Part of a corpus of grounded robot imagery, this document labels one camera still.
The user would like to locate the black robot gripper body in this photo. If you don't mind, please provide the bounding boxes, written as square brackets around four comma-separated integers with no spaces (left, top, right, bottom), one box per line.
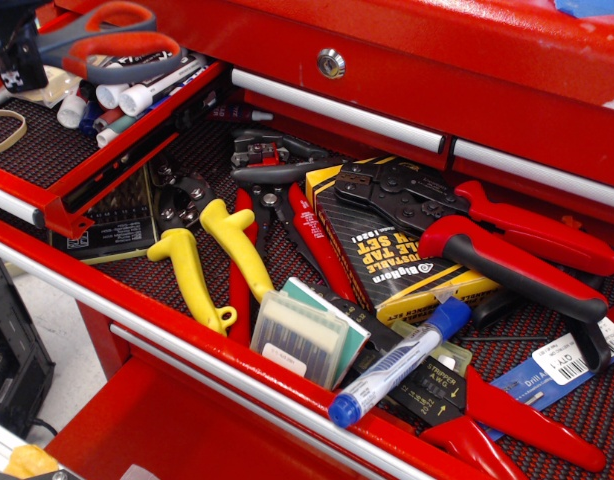
[0,0,49,54]

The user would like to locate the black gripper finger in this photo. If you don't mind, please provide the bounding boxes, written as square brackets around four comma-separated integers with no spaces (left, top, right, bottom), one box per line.
[0,42,48,92]

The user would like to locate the red grey scissors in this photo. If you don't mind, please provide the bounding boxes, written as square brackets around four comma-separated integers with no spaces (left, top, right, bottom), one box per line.
[36,1,183,85]

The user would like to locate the small open red drawer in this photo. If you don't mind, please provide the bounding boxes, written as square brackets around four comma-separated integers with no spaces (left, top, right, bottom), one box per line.
[0,61,229,238]

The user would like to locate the silver drawer lock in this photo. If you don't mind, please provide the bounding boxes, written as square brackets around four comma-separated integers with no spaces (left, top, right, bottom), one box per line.
[317,48,346,80]

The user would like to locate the clear plastic bag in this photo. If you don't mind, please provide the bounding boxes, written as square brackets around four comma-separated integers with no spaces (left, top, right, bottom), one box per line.
[40,65,82,107]

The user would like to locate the white marker left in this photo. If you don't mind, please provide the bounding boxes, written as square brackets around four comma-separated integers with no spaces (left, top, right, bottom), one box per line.
[57,95,87,129]

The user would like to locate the tan rubber band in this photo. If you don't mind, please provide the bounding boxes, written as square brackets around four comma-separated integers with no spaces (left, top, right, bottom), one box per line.
[0,109,29,156]

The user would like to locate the teal capped marker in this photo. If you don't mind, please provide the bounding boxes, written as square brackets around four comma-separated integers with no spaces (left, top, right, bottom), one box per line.
[96,115,137,148]

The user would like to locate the black drill bit index box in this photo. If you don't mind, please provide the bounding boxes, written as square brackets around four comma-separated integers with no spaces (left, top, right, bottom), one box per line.
[48,167,158,265]

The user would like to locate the red threadlocker tube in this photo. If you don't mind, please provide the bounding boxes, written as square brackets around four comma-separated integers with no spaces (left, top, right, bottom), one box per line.
[207,104,274,123]

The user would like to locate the black electronic box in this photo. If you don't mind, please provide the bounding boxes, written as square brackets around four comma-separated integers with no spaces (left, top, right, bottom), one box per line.
[0,259,55,437]

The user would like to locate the clear plastic bit case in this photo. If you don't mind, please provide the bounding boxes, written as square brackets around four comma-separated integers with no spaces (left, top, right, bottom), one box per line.
[250,291,348,389]

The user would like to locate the green white card pack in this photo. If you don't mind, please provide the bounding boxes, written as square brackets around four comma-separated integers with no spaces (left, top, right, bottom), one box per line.
[281,277,371,388]

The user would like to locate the yellow black tap set box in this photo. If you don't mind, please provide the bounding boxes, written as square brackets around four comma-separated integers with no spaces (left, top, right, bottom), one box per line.
[306,165,499,325]

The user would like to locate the blue capped white marker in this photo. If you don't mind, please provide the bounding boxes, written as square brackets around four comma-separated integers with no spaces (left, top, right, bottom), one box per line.
[328,297,471,428]

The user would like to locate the red tool chest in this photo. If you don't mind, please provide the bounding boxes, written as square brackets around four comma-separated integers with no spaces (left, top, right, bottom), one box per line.
[0,1,614,479]

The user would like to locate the red black crimping tool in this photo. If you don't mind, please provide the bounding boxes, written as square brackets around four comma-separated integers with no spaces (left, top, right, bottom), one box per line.
[334,159,614,373]

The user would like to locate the blue drill bit package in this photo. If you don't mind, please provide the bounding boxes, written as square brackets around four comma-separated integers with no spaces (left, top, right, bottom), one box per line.
[491,308,614,411]

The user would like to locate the yellow handled tin snips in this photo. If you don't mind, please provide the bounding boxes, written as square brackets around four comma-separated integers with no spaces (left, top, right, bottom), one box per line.
[147,155,274,336]

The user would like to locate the grey automatic wire stripper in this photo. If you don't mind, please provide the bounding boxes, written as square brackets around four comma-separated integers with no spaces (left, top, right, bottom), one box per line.
[231,129,349,185]

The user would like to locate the red handled wire stripper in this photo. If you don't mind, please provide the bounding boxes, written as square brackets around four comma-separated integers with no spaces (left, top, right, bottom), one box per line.
[229,183,357,346]

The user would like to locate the red handled stripper pliers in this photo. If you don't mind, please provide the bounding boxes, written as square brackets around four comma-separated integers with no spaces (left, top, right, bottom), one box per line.
[306,284,608,480]

